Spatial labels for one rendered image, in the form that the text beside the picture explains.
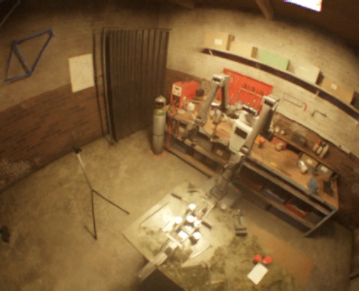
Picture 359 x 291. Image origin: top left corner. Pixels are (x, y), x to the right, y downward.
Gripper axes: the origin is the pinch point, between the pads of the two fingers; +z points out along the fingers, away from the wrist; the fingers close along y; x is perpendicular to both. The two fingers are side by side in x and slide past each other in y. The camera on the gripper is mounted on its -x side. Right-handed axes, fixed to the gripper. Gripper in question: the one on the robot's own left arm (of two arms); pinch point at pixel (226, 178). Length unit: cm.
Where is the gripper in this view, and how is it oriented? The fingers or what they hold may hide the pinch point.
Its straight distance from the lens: 125.0
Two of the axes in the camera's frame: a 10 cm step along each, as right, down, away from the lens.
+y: 6.6, 5.2, -5.4
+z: -4.7, 8.5, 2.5
